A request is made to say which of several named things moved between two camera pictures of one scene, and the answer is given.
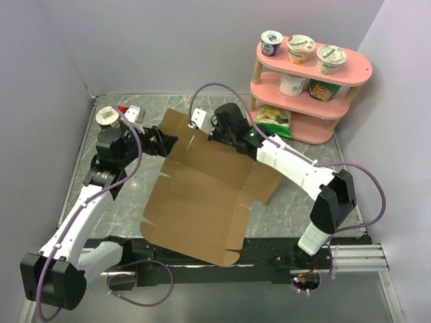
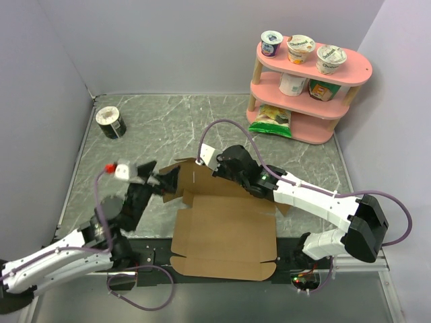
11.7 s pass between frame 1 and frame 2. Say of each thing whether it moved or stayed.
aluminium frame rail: stayed
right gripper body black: moved
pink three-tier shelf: stayed
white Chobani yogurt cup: stayed
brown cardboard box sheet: moved
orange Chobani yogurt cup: stayed
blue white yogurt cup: stayed
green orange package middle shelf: stayed
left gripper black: moved
